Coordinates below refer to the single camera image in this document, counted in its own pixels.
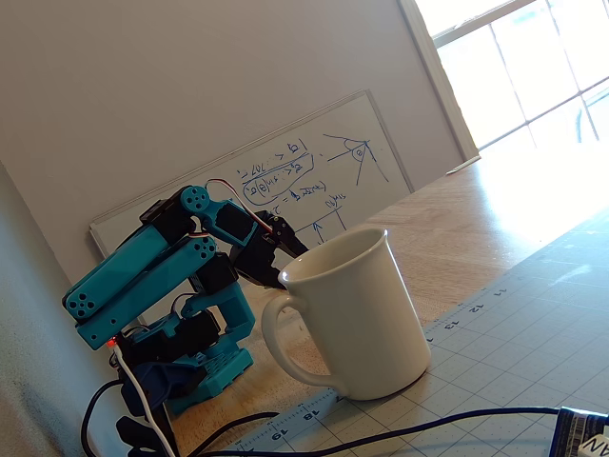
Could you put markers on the dark blue table clamp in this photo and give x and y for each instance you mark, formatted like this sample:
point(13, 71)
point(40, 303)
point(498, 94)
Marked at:
point(152, 385)

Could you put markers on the black box with white label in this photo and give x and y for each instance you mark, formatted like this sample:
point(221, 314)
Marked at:
point(580, 433)

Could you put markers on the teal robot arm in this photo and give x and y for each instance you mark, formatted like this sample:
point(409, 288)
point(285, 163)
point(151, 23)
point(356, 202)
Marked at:
point(143, 271)

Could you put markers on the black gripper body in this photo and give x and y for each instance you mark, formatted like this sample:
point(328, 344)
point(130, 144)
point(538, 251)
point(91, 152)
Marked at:
point(261, 254)

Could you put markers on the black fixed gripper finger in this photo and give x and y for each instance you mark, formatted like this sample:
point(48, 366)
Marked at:
point(266, 280)

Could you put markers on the whiteboard with blue writing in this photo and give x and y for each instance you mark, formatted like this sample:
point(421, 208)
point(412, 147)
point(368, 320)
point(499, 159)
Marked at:
point(333, 166)

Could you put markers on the white window frame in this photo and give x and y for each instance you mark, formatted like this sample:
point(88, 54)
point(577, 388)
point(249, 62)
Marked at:
point(442, 76)

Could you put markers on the white ceramic mug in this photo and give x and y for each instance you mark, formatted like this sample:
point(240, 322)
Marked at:
point(361, 323)

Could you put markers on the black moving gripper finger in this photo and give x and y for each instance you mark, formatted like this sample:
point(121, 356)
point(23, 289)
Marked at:
point(289, 235)

